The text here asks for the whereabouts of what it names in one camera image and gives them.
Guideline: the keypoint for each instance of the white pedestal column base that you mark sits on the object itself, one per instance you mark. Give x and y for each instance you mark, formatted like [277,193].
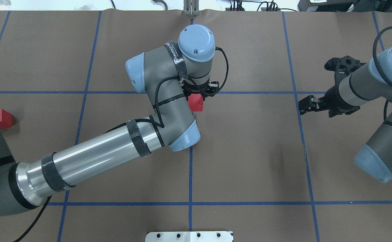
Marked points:
[190,236]

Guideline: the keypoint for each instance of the red block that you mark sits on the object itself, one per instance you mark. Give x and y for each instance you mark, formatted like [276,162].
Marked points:
[6,119]
[195,102]

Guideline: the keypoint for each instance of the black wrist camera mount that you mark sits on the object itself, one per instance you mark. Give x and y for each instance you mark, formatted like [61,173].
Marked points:
[342,67]

